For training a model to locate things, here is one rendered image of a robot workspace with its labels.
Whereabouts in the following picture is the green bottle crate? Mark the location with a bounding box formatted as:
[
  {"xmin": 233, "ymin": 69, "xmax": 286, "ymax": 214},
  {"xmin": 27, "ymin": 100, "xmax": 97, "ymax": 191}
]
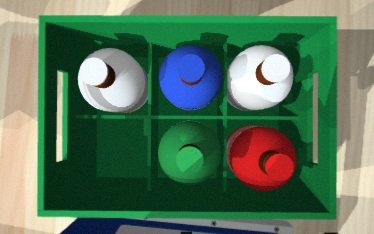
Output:
[{"xmin": 37, "ymin": 15, "xmax": 337, "ymax": 219}]

